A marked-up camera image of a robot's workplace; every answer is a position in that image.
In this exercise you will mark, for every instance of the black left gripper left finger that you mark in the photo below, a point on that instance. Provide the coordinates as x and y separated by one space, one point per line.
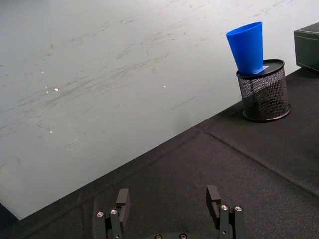
122 206

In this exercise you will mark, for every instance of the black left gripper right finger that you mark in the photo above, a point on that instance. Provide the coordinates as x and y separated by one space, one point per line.
225 217

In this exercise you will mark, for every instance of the black table cloth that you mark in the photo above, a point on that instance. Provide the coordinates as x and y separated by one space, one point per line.
199 179

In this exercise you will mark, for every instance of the blue plastic cup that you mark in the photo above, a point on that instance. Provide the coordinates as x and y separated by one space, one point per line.
246 49

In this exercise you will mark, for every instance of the black box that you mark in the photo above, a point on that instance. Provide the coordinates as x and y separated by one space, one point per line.
308 47

